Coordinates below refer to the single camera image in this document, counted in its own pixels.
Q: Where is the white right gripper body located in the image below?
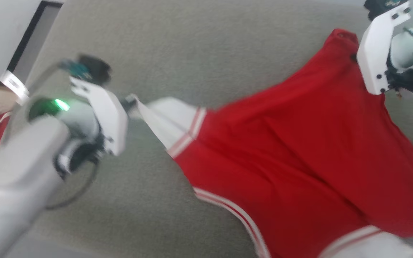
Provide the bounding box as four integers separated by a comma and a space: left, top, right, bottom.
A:
357, 1, 412, 96

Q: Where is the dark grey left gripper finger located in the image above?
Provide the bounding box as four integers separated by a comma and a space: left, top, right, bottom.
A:
120, 94, 139, 118

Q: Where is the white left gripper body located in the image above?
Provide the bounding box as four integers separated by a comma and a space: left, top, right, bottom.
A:
29, 77, 129, 157

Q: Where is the white flat bracket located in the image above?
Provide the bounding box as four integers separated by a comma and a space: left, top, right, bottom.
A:
0, 70, 30, 105

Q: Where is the black framed grey panel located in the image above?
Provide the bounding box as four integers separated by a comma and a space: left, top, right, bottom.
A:
0, 0, 64, 88

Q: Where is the red basketball jersey number 23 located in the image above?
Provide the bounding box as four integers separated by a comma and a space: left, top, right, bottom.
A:
126, 29, 413, 258

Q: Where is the grey fabric sofa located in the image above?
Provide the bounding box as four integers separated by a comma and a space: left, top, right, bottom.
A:
4, 0, 413, 258

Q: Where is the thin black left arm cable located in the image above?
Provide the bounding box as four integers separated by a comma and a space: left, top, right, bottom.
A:
44, 157, 100, 210

